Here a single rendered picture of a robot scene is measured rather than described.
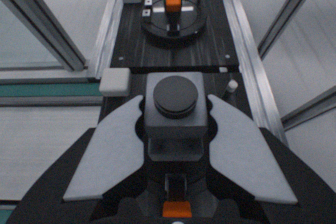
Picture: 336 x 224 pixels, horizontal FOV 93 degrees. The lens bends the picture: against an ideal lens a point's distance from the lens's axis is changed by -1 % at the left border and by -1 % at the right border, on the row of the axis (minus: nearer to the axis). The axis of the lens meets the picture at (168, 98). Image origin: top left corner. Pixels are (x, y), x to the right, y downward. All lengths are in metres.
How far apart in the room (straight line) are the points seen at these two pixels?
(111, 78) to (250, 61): 0.26
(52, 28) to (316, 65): 0.59
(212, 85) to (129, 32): 0.21
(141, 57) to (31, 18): 0.16
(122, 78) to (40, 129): 0.20
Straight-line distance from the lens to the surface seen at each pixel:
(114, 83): 0.27
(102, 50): 0.38
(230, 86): 0.16
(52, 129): 0.38
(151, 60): 0.31
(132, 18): 0.41
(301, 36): 0.64
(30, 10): 0.28
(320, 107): 0.29
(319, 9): 0.78
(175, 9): 0.27
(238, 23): 0.43
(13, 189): 0.39
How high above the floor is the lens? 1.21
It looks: 63 degrees down
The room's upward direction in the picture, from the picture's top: 4 degrees counter-clockwise
